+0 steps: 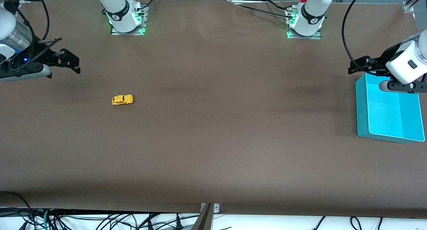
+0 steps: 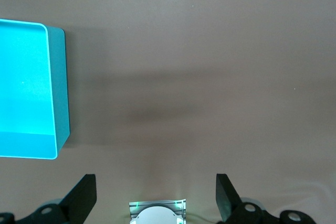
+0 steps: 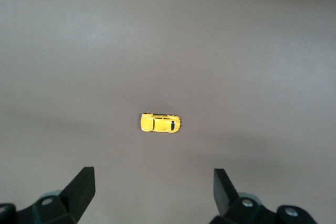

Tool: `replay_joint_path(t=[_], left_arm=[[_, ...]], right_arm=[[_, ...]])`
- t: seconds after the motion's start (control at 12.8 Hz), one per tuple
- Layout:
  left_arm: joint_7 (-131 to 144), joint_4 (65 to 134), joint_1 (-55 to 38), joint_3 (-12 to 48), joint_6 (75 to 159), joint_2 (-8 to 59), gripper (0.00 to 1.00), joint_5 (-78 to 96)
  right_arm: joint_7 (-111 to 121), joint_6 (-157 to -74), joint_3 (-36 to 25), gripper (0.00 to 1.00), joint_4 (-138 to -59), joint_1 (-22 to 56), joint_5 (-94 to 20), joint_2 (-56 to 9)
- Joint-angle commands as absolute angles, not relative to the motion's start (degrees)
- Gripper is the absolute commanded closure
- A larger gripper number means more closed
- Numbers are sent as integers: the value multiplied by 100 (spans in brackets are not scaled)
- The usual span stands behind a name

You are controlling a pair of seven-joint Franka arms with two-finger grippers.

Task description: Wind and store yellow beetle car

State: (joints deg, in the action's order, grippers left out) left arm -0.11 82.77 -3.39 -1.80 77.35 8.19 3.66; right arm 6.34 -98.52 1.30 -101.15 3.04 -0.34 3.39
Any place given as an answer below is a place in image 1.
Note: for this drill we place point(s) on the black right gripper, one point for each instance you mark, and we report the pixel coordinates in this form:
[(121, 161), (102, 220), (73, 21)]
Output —
[(40, 56)]

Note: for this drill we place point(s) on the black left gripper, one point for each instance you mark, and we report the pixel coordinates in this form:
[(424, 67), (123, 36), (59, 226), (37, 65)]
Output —
[(381, 62)]

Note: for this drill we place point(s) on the yellow beetle toy car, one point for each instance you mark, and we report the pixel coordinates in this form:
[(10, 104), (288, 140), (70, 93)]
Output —
[(122, 99)]

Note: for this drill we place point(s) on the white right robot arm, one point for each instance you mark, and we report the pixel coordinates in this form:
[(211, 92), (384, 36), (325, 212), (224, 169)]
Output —
[(120, 10)]

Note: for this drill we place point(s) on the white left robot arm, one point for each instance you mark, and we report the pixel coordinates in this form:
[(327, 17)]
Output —
[(312, 13)]

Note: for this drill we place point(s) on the teal plastic bin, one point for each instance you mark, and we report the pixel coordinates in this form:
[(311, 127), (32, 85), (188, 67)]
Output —
[(383, 116)]

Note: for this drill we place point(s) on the black power plug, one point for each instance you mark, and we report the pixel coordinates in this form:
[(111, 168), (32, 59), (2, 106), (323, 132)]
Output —
[(179, 223)]

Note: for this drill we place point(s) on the dark metal bar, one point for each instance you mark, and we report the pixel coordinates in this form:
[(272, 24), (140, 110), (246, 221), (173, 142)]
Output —
[(203, 221)]

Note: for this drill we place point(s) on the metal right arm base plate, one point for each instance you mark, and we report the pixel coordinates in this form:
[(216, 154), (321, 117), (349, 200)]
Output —
[(128, 33)]

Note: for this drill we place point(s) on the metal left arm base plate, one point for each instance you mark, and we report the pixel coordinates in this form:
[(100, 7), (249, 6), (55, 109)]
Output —
[(305, 37)]

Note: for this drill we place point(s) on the metal corner bracket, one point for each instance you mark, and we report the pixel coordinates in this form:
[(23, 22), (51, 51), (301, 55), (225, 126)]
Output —
[(408, 7)]

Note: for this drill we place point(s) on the small metal edge bracket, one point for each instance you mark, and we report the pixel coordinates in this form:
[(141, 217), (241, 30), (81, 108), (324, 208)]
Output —
[(216, 208)]

